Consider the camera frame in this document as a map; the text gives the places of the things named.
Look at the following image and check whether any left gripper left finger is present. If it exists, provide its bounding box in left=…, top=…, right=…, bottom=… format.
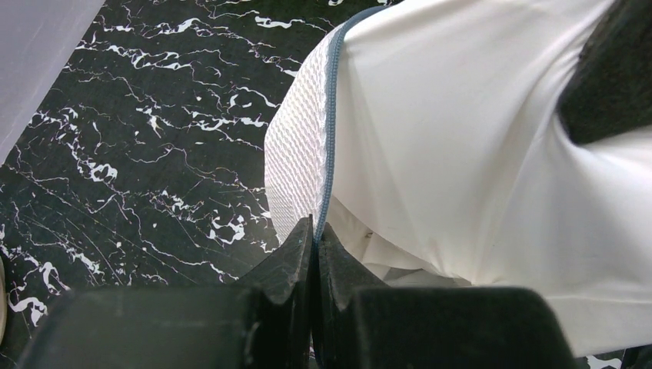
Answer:
left=236, top=216, right=314, bottom=368

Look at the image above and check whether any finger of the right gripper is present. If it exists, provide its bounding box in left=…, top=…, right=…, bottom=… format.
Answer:
left=557, top=0, right=651, bottom=145

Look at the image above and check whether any white mesh laundry bag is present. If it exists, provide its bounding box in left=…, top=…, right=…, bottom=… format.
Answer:
left=264, top=6, right=383, bottom=243

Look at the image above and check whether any white bra from bag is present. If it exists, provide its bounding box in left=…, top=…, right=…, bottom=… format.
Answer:
left=332, top=1, right=651, bottom=356

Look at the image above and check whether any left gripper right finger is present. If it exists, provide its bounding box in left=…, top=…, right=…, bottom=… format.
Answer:
left=311, top=223, right=386, bottom=368

